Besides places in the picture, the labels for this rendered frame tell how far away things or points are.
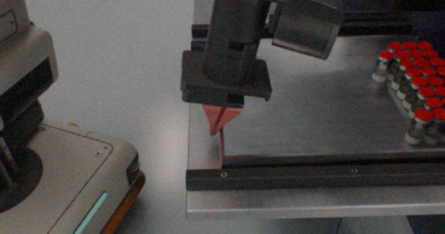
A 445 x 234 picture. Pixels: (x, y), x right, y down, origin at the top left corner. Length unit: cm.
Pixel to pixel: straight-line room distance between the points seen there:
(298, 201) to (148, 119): 147
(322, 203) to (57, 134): 115
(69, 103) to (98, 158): 74
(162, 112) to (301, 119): 139
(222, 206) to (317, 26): 23
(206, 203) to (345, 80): 31
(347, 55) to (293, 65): 10
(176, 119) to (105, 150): 56
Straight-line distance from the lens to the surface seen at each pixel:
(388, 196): 53
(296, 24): 40
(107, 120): 195
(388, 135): 60
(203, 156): 53
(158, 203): 159
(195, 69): 47
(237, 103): 46
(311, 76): 67
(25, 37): 100
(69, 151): 145
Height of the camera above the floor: 127
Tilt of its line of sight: 41 degrees down
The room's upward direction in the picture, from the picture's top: straight up
